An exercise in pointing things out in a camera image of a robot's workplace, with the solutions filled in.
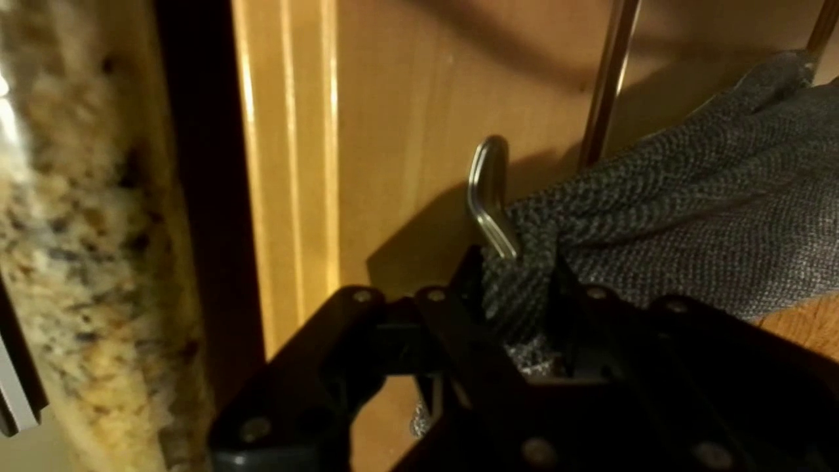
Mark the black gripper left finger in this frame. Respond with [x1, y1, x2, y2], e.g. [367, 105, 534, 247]
[437, 243, 527, 404]

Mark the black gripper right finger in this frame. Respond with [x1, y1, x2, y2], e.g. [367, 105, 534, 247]
[545, 257, 638, 383]

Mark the metal drawer handle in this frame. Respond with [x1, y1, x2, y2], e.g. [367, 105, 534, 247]
[464, 134, 522, 265]

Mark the gray dish towel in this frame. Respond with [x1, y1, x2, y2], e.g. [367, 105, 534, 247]
[410, 49, 839, 441]

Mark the wooden drawer with towel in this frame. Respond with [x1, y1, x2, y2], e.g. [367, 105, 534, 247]
[232, 0, 646, 361]

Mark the wooden drawer below towel drawer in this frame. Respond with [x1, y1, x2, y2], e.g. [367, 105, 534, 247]
[602, 0, 839, 168]

